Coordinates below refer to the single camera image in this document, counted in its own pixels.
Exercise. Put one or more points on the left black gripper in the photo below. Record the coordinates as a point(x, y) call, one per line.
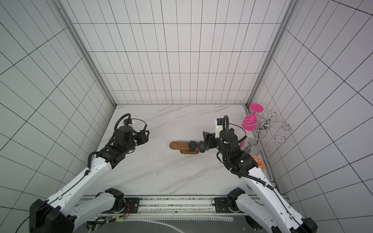
point(143, 139)

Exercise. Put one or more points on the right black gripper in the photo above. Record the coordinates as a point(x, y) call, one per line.
point(209, 140)

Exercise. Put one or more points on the black round wrist watch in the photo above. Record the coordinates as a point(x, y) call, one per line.
point(192, 146)

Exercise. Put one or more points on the brown wooden watch stand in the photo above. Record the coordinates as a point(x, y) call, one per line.
point(182, 146)

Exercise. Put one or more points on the black rectangular smart watch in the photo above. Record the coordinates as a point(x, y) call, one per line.
point(202, 147)

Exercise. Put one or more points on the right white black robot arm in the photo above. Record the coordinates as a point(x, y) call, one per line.
point(275, 215)

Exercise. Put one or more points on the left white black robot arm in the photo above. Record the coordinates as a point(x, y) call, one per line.
point(60, 213)

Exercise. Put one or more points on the pink plastic wine glass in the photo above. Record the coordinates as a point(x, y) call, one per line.
point(250, 121)

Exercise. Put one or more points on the orange patterned plate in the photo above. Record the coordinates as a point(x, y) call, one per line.
point(259, 161)

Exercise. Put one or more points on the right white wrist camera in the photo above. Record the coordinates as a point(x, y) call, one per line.
point(220, 125)

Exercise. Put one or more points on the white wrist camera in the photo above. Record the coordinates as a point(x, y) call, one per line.
point(129, 122)
point(220, 125)

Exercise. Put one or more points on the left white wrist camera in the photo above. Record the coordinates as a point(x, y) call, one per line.
point(129, 122)

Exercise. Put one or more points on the silver wire glass rack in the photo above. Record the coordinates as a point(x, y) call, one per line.
point(267, 128)

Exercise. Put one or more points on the aluminium mounting rail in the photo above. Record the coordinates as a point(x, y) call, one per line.
point(174, 205)

